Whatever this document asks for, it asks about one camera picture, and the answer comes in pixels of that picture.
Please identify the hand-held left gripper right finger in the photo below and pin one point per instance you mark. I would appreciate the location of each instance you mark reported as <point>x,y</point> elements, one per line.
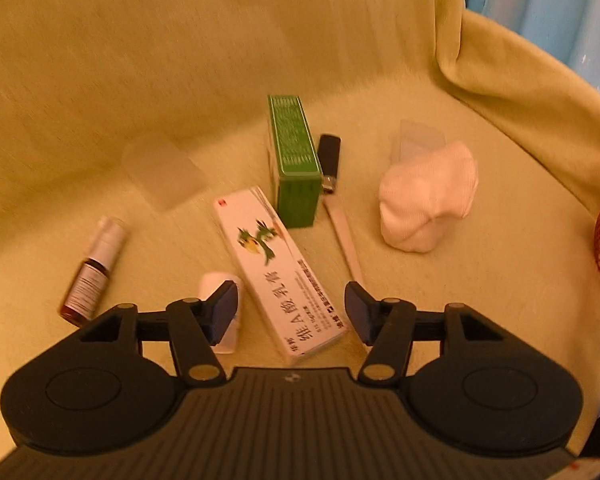
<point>357,312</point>

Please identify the blue star-print curtain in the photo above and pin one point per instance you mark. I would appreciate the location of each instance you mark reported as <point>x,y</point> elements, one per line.
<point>530,0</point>

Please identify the green cardboard box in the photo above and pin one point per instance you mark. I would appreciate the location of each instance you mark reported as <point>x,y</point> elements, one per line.
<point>292,160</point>

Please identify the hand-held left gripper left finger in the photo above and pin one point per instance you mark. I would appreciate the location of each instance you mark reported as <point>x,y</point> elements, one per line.
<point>222,311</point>

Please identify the clear plastic tray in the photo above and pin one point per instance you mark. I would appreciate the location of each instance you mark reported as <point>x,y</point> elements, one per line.
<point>415,132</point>

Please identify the white ointment box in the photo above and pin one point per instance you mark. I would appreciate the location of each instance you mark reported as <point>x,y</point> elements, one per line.
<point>275,280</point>

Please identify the yellow-green blanket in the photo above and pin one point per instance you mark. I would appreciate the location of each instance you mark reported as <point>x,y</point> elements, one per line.
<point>130,60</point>

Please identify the small brown spray bottle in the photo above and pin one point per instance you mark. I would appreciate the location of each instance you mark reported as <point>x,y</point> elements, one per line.
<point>87,280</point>

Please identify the black lighter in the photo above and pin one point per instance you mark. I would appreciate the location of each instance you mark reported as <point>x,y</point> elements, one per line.
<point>329,152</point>

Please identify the white sock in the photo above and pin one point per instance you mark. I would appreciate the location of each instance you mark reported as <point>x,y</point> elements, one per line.
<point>425,200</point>

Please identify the clear plastic lid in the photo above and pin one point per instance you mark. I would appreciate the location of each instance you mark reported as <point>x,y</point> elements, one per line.
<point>162,175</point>

